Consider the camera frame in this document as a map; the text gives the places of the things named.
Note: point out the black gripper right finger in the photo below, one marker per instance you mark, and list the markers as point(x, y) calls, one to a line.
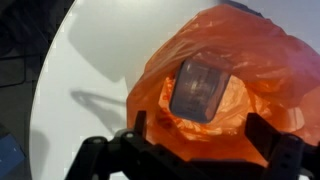
point(283, 150)

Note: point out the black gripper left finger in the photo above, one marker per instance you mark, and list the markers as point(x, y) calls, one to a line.
point(110, 151)

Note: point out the blue mentos container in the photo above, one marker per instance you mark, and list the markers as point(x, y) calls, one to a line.
point(199, 90)

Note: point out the orange plastic bag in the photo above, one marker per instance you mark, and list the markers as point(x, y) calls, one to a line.
point(240, 66)

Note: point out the blue flat floor object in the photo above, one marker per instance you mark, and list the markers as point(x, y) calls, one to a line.
point(10, 156)

